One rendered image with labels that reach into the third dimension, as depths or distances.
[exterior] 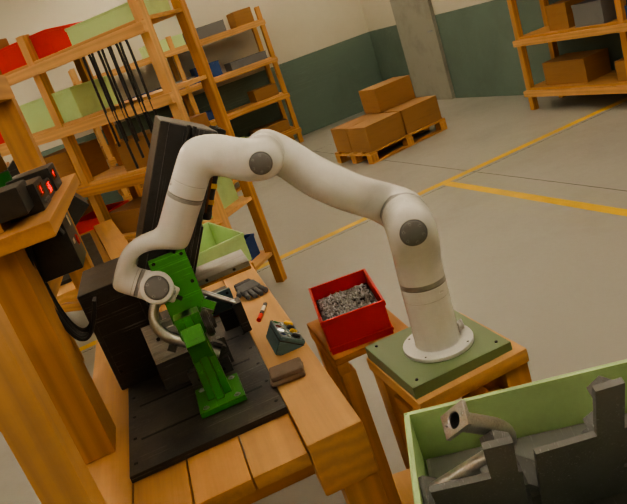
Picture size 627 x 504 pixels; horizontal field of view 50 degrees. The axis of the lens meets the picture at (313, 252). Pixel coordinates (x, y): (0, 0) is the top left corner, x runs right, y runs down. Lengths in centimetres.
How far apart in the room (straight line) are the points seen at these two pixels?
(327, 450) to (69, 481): 56
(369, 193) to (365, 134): 629
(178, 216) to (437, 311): 69
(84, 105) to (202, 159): 364
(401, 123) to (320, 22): 415
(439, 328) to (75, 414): 98
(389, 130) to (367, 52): 432
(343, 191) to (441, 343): 48
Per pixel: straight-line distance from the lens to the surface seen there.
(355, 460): 164
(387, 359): 182
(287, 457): 161
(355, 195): 162
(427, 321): 174
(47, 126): 543
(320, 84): 1187
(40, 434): 151
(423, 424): 147
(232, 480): 162
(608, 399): 111
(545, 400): 148
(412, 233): 157
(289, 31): 1173
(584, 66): 771
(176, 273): 205
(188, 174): 162
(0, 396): 148
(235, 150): 155
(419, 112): 840
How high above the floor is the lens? 177
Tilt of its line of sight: 18 degrees down
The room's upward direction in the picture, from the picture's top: 19 degrees counter-clockwise
